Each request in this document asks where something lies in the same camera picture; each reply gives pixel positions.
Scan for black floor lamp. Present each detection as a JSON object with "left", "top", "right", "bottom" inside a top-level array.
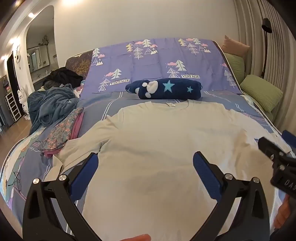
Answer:
[{"left": 261, "top": 18, "right": 272, "bottom": 79}]

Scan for beige curtain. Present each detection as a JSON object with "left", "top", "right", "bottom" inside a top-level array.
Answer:
[{"left": 233, "top": 0, "right": 296, "bottom": 130}]

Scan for wall mirror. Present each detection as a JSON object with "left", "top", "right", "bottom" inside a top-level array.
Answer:
[{"left": 27, "top": 45, "right": 49, "bottom": 72}]

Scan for navy star-print plush blanket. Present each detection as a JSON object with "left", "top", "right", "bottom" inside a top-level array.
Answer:
[{"left": 125, "top": 78, "right": 202, "bottom": 100}]

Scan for branch-print pillow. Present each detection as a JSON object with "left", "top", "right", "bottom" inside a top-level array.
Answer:
[{"left": 65, "top": 52, "right": 93, "bottom": 75}]

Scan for white wall clock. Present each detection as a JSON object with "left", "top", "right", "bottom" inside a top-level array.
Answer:
[{"left": 14, "top": 45, "right": 22, "bottom": 69}]

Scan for pink folded cloth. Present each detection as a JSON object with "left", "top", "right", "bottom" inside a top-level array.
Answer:
[{"left": 43, "top": 112, "right": 85, "bottom": 159}]

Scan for white t-shirt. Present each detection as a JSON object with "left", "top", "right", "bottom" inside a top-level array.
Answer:
[{"left": 44, "top": 100, "right": 284, "bottom": 241}]

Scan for small green cushion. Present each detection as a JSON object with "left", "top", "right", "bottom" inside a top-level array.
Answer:
[{"left": 223, "top": 53, "right": 245, "bottom": 84}]

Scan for person's left hand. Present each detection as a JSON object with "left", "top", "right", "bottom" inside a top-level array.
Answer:
[{"left": 117, "top": 234, "right": 152, "bottom": 241}]

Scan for purple tree-print sheet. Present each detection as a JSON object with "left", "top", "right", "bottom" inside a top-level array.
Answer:
[{"left": 81, "top": 38, "right": 242, "bottom": 94}]

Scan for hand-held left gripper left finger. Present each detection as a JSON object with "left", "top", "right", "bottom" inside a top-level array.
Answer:
[{"left": 22, "top": 152, "right": 102, "bottom": 241}]

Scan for white cat figurine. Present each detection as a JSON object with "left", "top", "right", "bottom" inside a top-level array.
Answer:
[{"left": 17, "top": 85, "right": 31, "bottom": 120}]

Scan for white shelf rack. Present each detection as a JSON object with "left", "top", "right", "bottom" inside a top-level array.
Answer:
[{"left": 5, "top": 92, "right": 22, "bottom": 121}]

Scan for floral folded cloth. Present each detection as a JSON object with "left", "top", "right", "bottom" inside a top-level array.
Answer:
[{"left": 38, "top": 107, "right": 84, "bottom": 152}]

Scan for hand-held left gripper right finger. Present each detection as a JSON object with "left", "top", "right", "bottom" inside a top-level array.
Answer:
[{"left": 193, "top": 151, "right": 271, "bottom": 241}]

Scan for black clothing heap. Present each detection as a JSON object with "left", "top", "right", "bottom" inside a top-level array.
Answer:
[{"left": 43, "top": 67, "right": 84, "bottom": 90}]

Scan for person's right hand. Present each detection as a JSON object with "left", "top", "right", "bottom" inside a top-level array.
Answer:
[{"left": 275, "top": 197, "right": 293, "bottom": 230}]

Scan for eyeglasses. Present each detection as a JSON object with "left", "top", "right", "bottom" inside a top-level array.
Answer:
[{"left": 7, "top": 171, "right": 24, "bottom": 193}]

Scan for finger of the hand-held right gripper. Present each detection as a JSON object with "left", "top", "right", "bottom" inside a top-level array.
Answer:
[
  {"left": 258, "top": 137, "right": 289, "bottom": 163},
  {"left": 282, "top": 130, "right": 296, "bottom": 154}
]

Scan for blue striped bed cover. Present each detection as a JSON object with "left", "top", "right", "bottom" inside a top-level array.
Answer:
[{"left": 0, "top": 89, "right": 287, "bottom": 241}]

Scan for large green cushion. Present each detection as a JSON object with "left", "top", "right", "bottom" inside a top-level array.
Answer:
[{"left": 240, "top": 75, "right": 284, "bottom": 113}]

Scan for blue fleece blanket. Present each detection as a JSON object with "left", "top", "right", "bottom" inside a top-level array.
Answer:
[{"left": 27, "top": 83, "right": 79, "bottom": 135}]

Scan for pink cushion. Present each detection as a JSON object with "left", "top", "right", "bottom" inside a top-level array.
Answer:
[{"left": 221, "top": 35, "right": 250, "bottom": 58}]

